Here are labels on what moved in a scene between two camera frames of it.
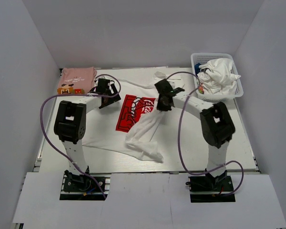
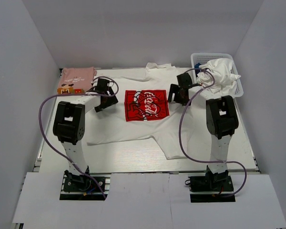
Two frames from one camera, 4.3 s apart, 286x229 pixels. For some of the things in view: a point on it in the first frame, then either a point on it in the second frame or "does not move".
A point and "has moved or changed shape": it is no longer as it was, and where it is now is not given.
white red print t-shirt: (131, 127) has moved or changed shape
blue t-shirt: (197, 69) does not move
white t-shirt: (217, 77) does not move
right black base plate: (207, 189) does not move
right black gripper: (160, 107) to (174, 89)
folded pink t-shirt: (76, 80) does not move
